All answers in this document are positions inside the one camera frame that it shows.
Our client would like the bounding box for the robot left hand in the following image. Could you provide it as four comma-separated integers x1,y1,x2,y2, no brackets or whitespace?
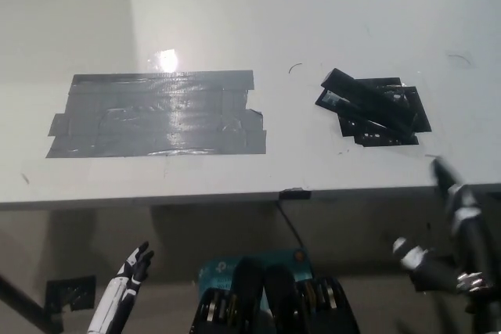
86,241,156,334

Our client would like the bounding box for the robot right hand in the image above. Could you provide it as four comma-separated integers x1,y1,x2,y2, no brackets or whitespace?
392,156,501,295

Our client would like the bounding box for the black metal desk leg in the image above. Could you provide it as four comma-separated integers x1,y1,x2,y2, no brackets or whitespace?
0,270,65,334

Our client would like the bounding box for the black tape square patch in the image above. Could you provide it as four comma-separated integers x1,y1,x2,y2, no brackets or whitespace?
337,76,434,148

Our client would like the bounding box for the small black tape strip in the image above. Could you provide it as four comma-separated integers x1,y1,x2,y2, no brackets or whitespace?
279,189,313,199

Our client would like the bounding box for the grey duct tape patch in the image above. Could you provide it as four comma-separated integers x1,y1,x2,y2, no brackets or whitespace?
45,70,268,160

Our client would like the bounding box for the thin black cable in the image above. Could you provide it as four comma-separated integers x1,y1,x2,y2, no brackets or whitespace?
276,197,305,250

